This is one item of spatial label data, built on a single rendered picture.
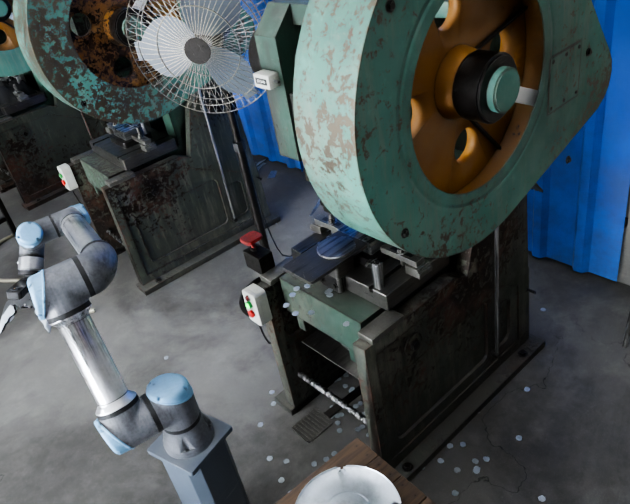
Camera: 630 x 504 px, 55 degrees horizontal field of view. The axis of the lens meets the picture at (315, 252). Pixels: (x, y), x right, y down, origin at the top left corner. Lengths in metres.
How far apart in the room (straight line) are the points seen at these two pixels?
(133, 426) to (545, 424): 1.43
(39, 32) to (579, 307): 2.49
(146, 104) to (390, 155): 1.83
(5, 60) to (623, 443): 3.98
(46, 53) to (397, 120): 1.79
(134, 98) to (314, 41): 1.75
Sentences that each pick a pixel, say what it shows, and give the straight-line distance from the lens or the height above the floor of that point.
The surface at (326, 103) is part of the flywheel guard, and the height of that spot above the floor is 1.43.
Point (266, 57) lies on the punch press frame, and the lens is 1.81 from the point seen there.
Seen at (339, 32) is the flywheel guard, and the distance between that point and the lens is 1.21.
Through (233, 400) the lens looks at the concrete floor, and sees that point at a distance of 2.63.
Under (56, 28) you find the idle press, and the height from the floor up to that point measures 1.41.
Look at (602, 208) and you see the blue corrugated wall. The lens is 2.87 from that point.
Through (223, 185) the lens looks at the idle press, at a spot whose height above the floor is 0.35.
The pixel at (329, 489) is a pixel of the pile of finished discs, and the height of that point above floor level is 0.39.
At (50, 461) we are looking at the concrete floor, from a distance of 2.77.
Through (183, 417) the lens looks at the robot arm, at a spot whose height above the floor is 0.59.
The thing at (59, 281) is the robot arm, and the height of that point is 1.04.
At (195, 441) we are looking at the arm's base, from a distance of 1.86.
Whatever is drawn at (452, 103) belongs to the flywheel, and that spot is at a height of 1.31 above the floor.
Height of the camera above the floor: 1.84
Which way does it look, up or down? 33 degrees down
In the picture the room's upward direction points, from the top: 11 degrees counter-clockwise
